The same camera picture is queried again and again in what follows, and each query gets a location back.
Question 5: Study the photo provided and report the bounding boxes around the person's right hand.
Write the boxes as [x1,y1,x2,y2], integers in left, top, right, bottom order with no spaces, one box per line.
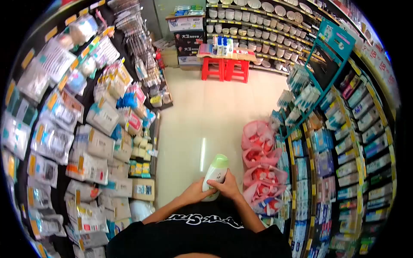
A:
[206,168,242,203]

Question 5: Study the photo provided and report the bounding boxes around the person's left hand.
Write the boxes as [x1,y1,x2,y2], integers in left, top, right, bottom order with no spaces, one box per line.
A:
[178,177,219,206]

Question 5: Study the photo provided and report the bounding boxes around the person's left fingers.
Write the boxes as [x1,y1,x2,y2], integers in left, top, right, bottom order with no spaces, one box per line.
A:
[199,188,219,200]

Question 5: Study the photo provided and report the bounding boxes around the person's right index finger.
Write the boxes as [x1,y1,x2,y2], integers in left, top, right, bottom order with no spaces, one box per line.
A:
[206,179,225,192]

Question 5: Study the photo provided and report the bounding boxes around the white bottle with green cap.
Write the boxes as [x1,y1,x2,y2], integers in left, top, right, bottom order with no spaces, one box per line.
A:
[201,154,230,202]

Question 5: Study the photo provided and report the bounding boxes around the pile of pink bags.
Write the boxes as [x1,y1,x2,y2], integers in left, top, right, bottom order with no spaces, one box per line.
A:
[241,120,288,217]

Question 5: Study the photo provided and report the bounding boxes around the person's body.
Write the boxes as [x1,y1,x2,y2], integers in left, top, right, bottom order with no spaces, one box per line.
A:
[106,197,293,258]

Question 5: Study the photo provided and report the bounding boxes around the brown cardboard carton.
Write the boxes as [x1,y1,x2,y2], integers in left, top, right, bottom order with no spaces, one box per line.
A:
[132,178,156,202]

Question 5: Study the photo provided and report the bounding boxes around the red plastic stool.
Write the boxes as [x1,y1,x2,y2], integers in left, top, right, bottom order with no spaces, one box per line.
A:
[201,57,225,82]
[224,59,250,84]

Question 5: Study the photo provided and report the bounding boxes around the full shop shelf with boxes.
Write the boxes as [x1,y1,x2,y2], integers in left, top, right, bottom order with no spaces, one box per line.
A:
[269,0,402,258]

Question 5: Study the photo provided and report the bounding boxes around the board with bottles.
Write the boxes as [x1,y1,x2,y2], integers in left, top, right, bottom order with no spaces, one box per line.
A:
[197,35,257,62]

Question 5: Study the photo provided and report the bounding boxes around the teal display rack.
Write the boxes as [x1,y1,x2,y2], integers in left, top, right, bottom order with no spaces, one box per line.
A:
[270,18,357,139]

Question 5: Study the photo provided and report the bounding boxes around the full shop shelf with packets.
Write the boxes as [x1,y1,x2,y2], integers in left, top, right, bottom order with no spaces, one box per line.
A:
[1,0,173,258]

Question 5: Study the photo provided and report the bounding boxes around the stack of cartons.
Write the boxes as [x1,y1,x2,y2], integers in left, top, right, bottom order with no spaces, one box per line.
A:
[165,5,207,71]

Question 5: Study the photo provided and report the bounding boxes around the full shop shelf with bowls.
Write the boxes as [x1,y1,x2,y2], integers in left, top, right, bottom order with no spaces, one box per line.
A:
[205,0,326,75]

